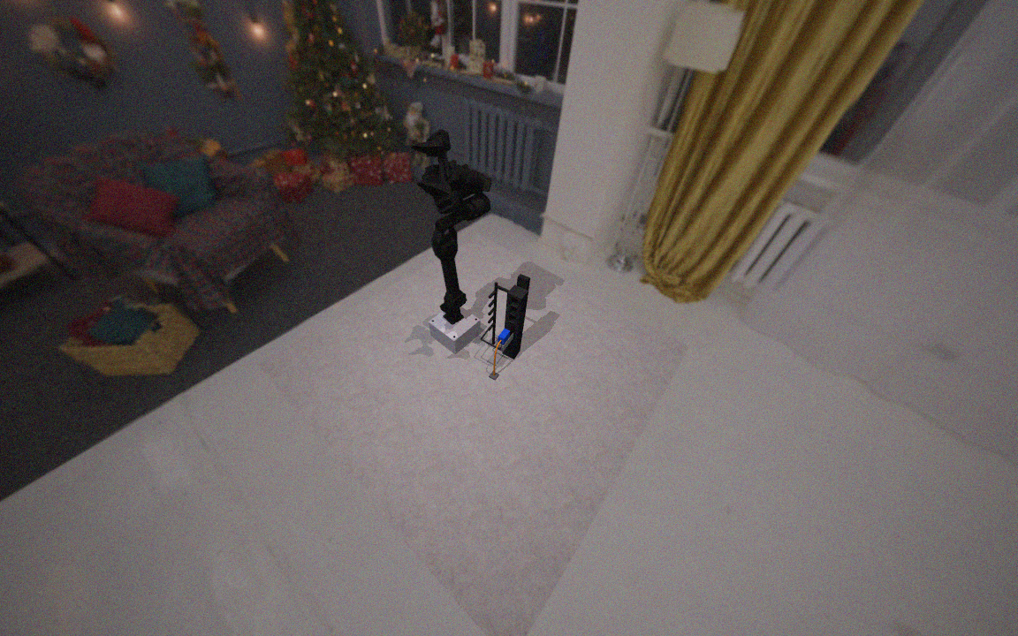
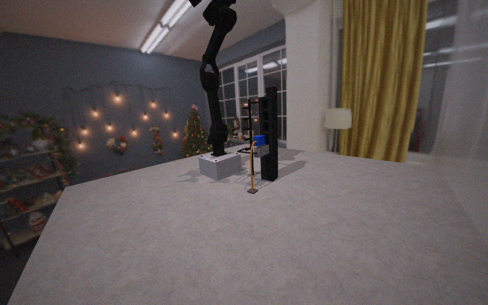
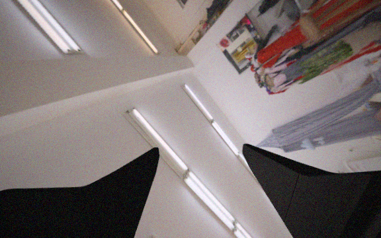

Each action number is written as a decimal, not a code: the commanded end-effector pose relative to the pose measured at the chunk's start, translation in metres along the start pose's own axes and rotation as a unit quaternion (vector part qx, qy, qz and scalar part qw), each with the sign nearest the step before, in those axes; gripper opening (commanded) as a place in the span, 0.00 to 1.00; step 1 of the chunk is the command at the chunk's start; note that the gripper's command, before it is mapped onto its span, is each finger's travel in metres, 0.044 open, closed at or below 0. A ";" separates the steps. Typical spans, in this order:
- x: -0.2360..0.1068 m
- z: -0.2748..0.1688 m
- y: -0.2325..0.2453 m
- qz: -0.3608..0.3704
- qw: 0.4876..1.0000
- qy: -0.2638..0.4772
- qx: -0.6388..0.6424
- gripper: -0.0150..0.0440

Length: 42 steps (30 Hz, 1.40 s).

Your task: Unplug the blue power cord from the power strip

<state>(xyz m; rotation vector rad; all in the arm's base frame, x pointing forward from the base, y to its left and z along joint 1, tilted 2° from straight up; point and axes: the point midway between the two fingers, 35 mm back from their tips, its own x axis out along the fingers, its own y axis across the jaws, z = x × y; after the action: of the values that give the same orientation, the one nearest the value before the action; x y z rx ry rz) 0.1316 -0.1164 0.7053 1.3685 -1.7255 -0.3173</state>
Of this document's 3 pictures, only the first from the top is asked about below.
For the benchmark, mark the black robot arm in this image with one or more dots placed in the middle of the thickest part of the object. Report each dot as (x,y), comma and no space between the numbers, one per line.
(445,246)

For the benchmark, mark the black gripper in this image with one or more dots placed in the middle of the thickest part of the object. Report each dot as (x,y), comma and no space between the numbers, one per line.
(450,173)

